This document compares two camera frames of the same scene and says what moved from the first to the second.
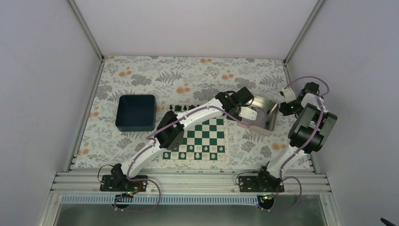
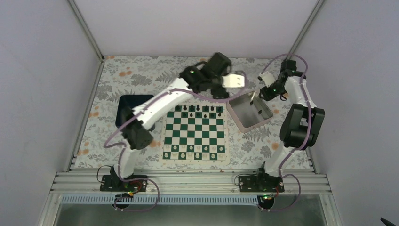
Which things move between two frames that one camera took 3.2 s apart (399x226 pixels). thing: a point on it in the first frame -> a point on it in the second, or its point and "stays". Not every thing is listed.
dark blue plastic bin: x=136 y=113 stays
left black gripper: x=229 y=118 -> x=219 y=94
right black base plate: x=254 y=184 stays
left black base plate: x=120 y=183 stays
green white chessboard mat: x=206 y=141 stays
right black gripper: x=284 y=110 -> x=267 y=96
